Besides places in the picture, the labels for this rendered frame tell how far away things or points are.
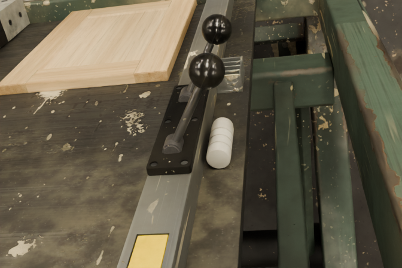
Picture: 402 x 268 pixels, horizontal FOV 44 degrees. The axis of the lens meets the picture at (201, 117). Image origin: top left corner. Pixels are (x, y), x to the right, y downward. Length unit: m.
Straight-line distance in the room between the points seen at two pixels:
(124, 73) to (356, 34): 0.38
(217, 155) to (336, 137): 0.70
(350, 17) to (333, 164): 0.48
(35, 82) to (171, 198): 0.48
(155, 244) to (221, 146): 0.18
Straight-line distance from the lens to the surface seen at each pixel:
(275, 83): 0.91
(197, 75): 0.51
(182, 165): 0.54
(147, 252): 0.46
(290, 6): 1.22
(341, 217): 1.28
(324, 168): 1.27
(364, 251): 2.12
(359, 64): 0.72
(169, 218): 0.49
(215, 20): 0.62
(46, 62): 1.01
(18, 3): 1.32
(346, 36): 0.81
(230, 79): 0.77
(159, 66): 0.87
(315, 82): 0.92
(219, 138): 0.61
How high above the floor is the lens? 2.05
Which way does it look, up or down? 80 degrees down
